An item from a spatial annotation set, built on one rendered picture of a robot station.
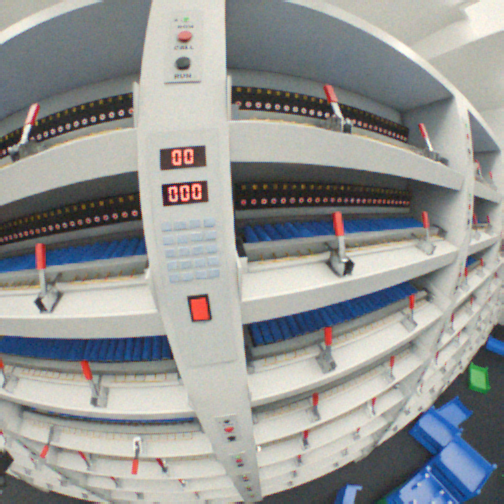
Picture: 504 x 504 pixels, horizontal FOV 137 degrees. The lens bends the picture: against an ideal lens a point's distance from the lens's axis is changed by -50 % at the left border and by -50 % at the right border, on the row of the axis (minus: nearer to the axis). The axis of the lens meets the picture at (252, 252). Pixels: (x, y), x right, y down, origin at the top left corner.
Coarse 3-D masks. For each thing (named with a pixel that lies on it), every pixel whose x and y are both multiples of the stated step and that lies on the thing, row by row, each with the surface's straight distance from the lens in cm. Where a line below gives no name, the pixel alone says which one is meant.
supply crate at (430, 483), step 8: (424, 472) 134; (416, 480) 136; (424, 480) 138; (432, 480) 137; (400, 488) 131; (408, 488) 133; (416, 488) 134; (424, 488) 136; (432, 488) 139; (440, 488) 137; (400, 496) 124; (408, 496) 132; (416, 496) 134; (424, 496) 135; (432, 496) 138; (440, 496) 140; (448, 496) 138
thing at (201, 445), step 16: (16, 416) 85; (48, 416) 79; (16, 432) 86; (32, 432) 82; (48, 432) 78; (80, 432) 70; (80, 448) 70; (96, 448) 67; (112, 448) 64; (128, 448) 62; (160, 448) 59; (176, 448) 58; (192, 448) 57; (208, 448) 56
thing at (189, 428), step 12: (36, 420) 81; (48, 420) 76; (60, 420) 72; (108, 432) 64; (120, 432) 61; (132, 432) 59; (144, 432) 58; (156, 432) 57; (168, 432) 56; (180, 432) 56
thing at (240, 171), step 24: (240, 72) 51; (264, 72) 53; (72, 96) 58; (96, 96) 54; (336, 96) 60; (360, 96) 67; (24, 120) 66; (240, 168) 42; (264, 168) 43; (288, 168) 45; (312, 168) 48; (336, 168) 52; (48, 192) 55; (72, 192) 50; (96, 192) 47; (120, 192) 44; (0, 216) 69
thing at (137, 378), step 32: (0, 352) 72; (32, 352) 62; (64, 352) 54; (96, 352) 49; (128, 352) 44; (160, 352) 43; (0, 384) 68; (32, 384) 59; (64, 384) 52; (96, 384) 44; (128, 384) 43; (160, 384) 40; (96, 416) 49; (128, 416) 44; (160, 416) 42; (192, 416) 42
